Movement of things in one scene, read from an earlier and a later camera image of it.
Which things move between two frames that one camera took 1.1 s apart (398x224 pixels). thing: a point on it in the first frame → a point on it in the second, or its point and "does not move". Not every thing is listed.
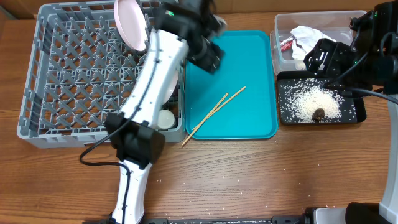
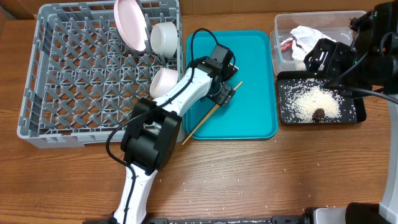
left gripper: (211, 60) → (226, 94)
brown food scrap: (318, 115) does not move
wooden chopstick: (219, 111) → (241, 82)
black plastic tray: (303, 99) does not move
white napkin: (305, 38) does not move
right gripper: (319, 58) does not move
